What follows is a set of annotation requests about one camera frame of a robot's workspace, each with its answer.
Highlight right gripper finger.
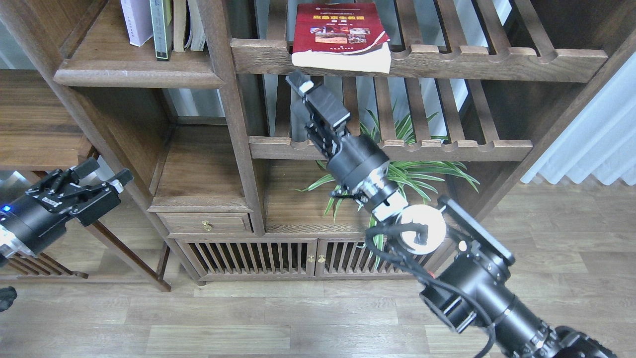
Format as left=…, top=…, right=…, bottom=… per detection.
left=285, top=70, right=350, bottom=137
left=290, top=100, right=311, bottom=130

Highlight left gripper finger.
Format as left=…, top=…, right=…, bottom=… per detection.
left=55, top=157, right=99, bottom=186
left=72, top=169, right=134, bottom=226

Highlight brass cabinet door knobs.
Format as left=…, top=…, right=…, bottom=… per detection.
left=307, top=255, right=326, bottom=263

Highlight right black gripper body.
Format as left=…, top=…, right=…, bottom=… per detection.
left=305, top=123, right=409, bottom=222

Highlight green grey cover book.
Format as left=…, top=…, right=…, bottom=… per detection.
left=150, top=0, right=173, bottom=61

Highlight white lavender cover book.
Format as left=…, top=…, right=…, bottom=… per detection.
left=120, top=0, right=153, bottom=47

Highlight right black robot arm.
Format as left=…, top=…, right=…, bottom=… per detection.
left=286, top=71, right=615, bottom=358

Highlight upright books on shelf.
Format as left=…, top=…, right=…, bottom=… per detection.
left=172, top=0, right=206, bottom=52

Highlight green spider plant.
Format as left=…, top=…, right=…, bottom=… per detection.
left=295, top=109, right=479, bottom=249

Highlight wooden side table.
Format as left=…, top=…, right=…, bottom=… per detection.
left=0, top=69, right=171, bottom=292

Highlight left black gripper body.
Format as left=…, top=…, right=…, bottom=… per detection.
left=1, top=172, right=103, bottom=259

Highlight red cover book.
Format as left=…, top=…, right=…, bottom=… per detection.
left=291, top=3, right=392, bottom=74

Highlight white curtain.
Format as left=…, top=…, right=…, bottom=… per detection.
left=522, top=55, right=636, bottom=185

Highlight dark wooden bookshelf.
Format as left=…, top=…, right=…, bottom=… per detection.
left=1, top=0, right=635, bottom=283

